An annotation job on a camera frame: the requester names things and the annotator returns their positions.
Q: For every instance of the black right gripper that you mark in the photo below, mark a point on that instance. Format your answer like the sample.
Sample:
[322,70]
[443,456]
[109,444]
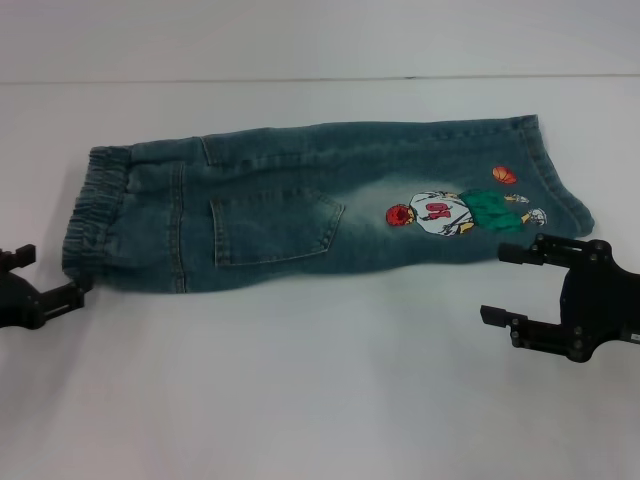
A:
[595,305]

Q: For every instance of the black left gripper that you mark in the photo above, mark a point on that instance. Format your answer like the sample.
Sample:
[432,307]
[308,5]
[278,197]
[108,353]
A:
[15,300]

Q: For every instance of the blue denim shorts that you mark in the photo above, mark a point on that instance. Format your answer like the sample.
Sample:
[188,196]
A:
[280,220]

